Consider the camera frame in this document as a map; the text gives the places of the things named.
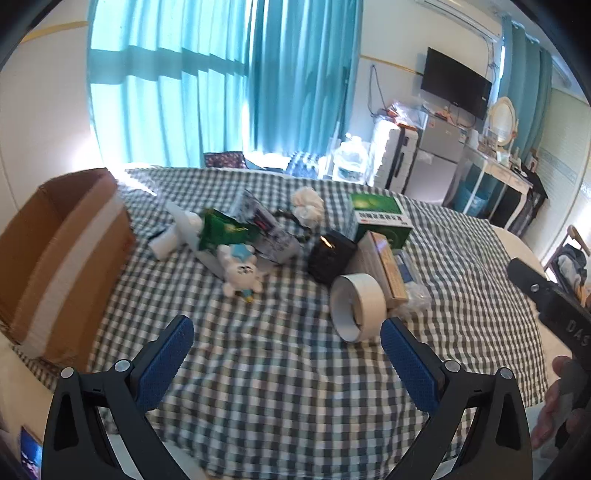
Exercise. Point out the teal side curtain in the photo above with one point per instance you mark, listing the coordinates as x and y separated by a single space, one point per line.
526 69

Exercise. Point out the clear plastic bag pile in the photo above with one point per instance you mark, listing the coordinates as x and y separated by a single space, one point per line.
401 115

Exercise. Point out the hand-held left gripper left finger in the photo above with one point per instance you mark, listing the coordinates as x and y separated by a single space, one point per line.
171 355

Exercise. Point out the white tape roll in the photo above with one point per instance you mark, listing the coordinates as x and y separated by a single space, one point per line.
364 295

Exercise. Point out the silver mini fridge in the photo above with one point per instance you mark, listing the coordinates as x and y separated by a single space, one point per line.
438 147

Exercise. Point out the smartphone with lit screen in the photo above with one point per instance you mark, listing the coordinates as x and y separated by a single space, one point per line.
31 454

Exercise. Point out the narrow teal window curtain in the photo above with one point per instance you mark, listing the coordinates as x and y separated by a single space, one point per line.
300 83

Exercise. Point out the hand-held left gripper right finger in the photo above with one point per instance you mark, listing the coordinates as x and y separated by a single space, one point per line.
408 364

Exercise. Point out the wide teal window curtain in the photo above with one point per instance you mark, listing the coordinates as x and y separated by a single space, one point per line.
171 92

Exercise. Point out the brown cardboard box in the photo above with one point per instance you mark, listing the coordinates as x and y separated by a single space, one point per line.
69 258

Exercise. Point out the white dressing table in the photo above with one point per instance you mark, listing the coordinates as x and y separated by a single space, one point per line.
503 173

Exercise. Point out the white oval mirror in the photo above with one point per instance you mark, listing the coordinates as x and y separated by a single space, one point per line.
502 120

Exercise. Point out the white plastic bottle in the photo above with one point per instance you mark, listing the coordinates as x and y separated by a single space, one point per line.
173 235

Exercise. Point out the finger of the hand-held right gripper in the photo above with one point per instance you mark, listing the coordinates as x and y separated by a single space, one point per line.
531 284

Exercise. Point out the green white checkered blanket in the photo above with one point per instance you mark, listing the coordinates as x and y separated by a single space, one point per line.
286 378

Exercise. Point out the green snack packet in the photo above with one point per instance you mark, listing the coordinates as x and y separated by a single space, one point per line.
221 230

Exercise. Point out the blue white tissue pack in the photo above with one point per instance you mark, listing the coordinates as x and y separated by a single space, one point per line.
272 235

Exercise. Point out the person's right hand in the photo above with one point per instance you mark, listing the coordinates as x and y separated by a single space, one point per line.
549 415

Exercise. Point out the black wall television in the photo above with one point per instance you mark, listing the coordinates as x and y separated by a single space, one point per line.
455 87

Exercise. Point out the white suitcase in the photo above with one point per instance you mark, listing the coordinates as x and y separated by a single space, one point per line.
392 157

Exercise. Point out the blue plastic basket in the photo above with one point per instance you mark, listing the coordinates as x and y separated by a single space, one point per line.
473 201

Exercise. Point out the wooden chair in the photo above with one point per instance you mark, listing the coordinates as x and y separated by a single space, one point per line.
572 258

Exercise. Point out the white plush toy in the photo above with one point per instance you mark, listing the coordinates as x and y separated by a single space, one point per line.
238 270

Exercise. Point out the beige box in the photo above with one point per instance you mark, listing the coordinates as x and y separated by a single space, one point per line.
378 263

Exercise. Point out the large clear water jug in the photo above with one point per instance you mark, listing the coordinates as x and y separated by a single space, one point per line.
351 159

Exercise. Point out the pack of water bottles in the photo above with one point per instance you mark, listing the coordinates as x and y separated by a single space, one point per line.
304 164

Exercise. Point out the small black box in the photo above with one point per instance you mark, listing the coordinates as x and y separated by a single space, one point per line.
330 261

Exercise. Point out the dark dotted bag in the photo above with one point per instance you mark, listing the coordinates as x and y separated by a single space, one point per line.
224 160

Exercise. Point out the green white medicine box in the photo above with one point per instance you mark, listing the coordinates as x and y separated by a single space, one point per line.
376 207

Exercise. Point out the cream lace cloth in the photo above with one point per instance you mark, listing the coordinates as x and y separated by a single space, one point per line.
307 203

